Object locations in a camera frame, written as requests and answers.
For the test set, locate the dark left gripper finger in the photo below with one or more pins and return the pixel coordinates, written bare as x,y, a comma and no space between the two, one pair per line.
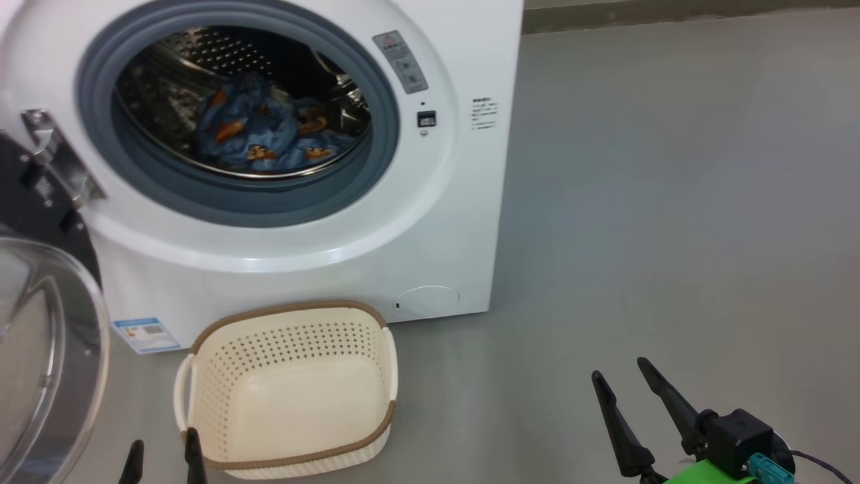
133,467
195,464

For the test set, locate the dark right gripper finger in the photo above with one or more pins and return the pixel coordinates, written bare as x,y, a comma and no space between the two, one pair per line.
628,437
675,403

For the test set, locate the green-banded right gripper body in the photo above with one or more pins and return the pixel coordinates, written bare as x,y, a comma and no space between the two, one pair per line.
705,474

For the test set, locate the black round glass washer door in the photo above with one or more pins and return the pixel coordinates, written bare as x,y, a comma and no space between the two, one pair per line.
54,376

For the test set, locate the blue cartoon print garment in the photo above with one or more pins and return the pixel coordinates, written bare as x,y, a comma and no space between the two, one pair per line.
262,128

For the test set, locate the cream perforated laundry basket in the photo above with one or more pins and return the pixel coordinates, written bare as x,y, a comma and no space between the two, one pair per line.
302,403

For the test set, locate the grey rubber door gasket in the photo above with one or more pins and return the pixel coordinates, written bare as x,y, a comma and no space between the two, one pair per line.
235,198

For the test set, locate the white front-load washing machine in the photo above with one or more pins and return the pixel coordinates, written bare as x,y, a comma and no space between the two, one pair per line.
437,222

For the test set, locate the metal door hinge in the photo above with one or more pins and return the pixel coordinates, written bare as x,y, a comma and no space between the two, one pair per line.
57,158

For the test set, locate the black door latch slot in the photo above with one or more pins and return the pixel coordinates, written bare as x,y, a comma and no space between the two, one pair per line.
426,119

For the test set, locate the blue energy label sticker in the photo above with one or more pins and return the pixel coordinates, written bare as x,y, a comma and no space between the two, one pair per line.
146,335

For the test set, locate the round white filter cover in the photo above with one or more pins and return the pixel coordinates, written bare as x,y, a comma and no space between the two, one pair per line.
430,300

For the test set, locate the small black text label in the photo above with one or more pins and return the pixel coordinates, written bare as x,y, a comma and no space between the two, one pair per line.
484,113

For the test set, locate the perforated steel washer drum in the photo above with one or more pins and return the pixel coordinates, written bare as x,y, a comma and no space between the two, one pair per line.
201,50

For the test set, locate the grey warning label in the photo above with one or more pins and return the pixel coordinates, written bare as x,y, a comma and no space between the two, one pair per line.
401,62

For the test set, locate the teal right camera connector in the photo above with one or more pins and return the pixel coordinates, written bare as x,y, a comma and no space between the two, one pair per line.
769,468

